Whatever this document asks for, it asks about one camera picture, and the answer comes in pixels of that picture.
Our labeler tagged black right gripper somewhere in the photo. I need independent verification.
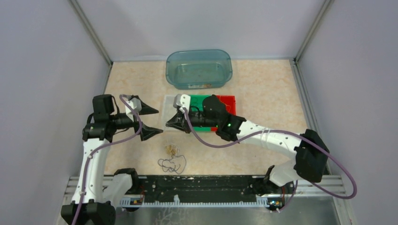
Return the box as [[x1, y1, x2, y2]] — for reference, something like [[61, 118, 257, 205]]
[[166, 108, 219, 134]]

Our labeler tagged cable bundle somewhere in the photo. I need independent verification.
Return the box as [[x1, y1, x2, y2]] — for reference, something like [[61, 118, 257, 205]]
[[163, 143, 181, 157]]

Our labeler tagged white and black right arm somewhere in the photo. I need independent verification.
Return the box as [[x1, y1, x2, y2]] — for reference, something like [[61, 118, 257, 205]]
[[165, 94, 329, 193]]

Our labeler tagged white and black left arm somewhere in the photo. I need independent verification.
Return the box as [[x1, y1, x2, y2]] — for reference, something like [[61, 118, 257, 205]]
[[61, 94, 163, 225]]

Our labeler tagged white plastic bin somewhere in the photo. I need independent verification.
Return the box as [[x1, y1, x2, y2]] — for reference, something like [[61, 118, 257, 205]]
[[161, 95, 180, 132]]

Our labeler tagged green plastic bin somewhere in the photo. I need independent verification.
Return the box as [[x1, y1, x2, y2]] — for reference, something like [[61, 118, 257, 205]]
[[190, 95, 216, 132]]

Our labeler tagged red plastic bin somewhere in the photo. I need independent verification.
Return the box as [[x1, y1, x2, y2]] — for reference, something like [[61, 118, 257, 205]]
[[216, 95, 236, 115]]

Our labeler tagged teal transparent plastic tub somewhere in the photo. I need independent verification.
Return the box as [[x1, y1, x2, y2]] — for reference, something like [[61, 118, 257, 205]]
[[165, 49, 233, 90]]

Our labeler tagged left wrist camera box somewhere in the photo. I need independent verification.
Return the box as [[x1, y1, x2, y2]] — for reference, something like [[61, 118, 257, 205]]
[[123, 95, 142, 119]]

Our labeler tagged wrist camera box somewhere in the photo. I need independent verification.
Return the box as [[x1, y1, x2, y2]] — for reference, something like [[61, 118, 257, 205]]
[[123, 95, 142, 119], [173, 94, 191, 113]]

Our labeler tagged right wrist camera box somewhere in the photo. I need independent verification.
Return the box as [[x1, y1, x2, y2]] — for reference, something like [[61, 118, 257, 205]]
[[173, 94, 191, 113]]

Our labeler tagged aluminium frame rail left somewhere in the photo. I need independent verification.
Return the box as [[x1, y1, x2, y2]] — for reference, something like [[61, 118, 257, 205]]
[[68, 0, 113, 94]]

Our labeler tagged aluminium frame rail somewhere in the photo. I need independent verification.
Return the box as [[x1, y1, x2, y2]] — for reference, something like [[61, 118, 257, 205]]
[[289, 58, 357, 225], [68, 0, 113, 94]]

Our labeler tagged aluminium frame rail right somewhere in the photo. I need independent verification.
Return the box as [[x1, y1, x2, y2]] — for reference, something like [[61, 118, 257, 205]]
[[289, 58, 357, 225]]

